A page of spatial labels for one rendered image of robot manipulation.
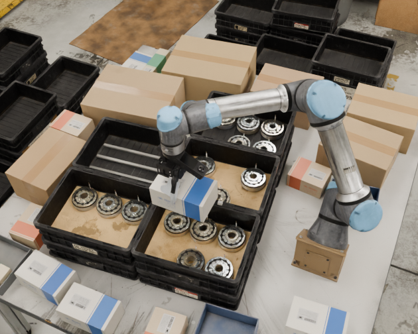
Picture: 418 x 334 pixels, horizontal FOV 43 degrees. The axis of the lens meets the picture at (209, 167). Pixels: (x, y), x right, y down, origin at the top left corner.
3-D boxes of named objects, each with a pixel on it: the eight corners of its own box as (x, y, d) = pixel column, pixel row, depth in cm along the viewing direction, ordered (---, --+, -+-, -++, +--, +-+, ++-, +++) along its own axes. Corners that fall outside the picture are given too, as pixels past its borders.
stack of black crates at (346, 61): (376, 104, 342) (392, 47, 307) (364, 134, 325) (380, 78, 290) (316, 88, 354) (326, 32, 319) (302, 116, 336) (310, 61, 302)
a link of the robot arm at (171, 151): (188, 134, 163) (176, 152, 158) (189, 144, 166) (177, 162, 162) (166, 127, 165) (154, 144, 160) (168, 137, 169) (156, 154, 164)
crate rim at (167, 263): (261, 218, 195) (261, 214, 193) (237, 287, 177) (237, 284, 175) (162, 192, 205) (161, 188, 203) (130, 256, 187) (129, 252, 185)
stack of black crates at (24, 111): (36, 134, 335) (14, 79, 300) (75, 147, 326) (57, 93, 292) (-5, 178, 312) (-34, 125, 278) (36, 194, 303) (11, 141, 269)
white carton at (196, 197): (217, 196, 185) (217, 180, 178) (203, 222, 178) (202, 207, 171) (168, 179, 191) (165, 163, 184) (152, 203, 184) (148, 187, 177)
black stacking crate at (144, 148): (189, 154, 230) (188, 136, 221) (164, 206, 212) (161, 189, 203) (108, 134, 239) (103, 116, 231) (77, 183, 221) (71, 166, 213)
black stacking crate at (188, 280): (259, 232, 202) (261, 215, 194) (237, 300, 185) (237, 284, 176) (164, 207, 212) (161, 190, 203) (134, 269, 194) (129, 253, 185)
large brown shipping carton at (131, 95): (186, 108, 265) (183, 77, 250) (166, 150, 247) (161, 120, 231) (114, 94, 274) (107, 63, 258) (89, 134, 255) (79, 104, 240)
